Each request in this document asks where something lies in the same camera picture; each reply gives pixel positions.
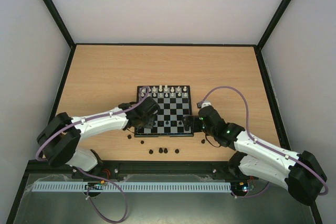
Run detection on purple cable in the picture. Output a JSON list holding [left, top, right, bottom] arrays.
[[199, 86, 329, 199], [35, 86, 129, 222]]

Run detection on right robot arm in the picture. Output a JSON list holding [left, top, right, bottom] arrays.
[[183, 105, 328, 206]]

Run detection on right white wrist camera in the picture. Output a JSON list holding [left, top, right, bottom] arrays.
[[197, 101, 211, 109]]

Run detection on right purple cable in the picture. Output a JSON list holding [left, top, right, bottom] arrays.
[[199, 86, 329, 199]]

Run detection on black silver chess board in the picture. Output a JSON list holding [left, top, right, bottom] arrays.
[[134, 85, 193, 137]]

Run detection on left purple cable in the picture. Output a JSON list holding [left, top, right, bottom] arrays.
[[35, 86, 129, 222]]

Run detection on grey slotted cable duct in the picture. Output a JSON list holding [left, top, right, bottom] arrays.
[[31, 182, 232, 193]]

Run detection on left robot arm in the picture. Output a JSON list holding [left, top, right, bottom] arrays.
[[36, 97, 160, 176]]

